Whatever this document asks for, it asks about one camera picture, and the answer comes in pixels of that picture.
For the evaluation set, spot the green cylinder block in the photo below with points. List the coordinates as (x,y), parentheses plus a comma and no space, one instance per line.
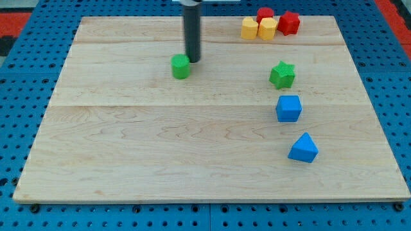
(180,66)

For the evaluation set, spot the light wooden board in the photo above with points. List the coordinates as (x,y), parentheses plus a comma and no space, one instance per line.
(120,129)

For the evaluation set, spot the blue cube block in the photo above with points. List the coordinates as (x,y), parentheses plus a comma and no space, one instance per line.
(288,108)

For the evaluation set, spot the green star block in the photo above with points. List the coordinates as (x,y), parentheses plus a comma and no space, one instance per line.
(282,75)

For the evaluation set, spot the yellow heart block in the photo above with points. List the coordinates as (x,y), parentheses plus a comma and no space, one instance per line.
(249,28)

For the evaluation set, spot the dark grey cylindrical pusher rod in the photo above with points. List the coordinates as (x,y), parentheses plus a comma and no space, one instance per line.
(191,12)

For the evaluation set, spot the blue triangular prism block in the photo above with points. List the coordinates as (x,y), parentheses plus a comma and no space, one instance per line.
(304,149)

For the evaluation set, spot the yellow hexagon block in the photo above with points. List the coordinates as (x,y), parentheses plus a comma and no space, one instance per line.
(267,28)

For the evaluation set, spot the red cylinder block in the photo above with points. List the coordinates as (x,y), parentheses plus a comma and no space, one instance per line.
(264,12)

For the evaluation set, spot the red star block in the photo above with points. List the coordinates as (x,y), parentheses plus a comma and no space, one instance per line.
(289,23)

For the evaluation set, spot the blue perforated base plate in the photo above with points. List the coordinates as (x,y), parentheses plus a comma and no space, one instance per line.
(31,69)

